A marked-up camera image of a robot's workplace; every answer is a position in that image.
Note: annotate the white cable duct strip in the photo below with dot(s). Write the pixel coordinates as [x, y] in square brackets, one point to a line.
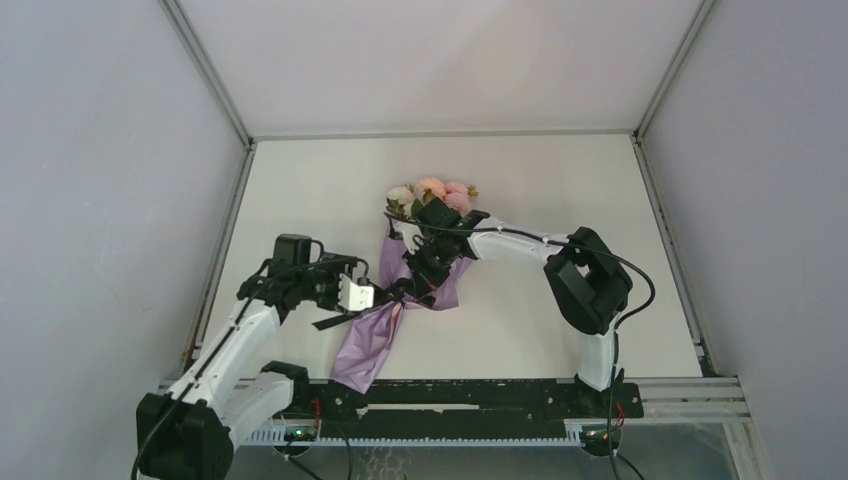
[560, 435]

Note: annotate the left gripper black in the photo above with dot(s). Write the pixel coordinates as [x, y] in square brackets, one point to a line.
[336, 264]

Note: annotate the pink fake flower stem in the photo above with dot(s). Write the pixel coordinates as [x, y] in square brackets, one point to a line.
[456, 195]

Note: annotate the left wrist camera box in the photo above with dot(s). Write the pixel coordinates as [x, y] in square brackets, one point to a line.
[353, 297]

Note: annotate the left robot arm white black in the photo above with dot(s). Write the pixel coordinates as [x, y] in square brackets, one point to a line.
[193, 430]

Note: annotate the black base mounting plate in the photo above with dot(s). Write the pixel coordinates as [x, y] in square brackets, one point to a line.
[446, 406]

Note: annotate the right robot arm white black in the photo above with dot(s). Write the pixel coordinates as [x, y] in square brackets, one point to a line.
[589, 284]

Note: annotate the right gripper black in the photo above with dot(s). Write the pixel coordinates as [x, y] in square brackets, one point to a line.
[425, 282]

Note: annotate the white fake flower stem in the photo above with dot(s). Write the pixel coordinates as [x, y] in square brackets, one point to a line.
[400, 200]

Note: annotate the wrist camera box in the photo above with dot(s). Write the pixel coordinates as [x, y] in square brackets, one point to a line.
[353, 297]
[411, 236]

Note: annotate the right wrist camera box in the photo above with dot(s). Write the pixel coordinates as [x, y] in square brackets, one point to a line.
[411, 236]

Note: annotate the pink wrapping paper sheet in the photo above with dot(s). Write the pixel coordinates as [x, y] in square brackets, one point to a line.
[371, 336]

